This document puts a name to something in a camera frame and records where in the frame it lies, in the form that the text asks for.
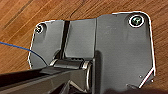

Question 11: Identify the grey cylindrical torso joint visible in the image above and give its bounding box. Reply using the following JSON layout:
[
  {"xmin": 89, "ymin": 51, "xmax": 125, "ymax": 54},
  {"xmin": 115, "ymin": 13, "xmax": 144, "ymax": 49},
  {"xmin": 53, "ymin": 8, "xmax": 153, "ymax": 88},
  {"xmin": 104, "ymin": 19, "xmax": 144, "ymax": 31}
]
[{"xmin": 49, "ymin": 58, "xmax": 97, "ymax": 93}]

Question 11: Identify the thin blue cable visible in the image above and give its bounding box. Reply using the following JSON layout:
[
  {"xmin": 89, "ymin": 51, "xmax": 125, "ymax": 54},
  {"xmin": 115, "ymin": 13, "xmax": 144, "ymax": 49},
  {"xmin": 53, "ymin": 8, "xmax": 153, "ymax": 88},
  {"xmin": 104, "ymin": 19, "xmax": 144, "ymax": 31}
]
[{"xmin": 0, "ymin": 41, "xmax": 48, "ymax": 67}]

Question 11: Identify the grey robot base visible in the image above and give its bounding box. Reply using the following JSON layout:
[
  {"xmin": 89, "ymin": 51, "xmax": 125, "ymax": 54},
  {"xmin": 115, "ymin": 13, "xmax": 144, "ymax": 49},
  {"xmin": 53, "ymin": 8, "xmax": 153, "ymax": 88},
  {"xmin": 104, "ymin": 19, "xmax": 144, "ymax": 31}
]
[{"xmin": 26, "ymin": 11, "xmax": 158, "ymax": 92}]

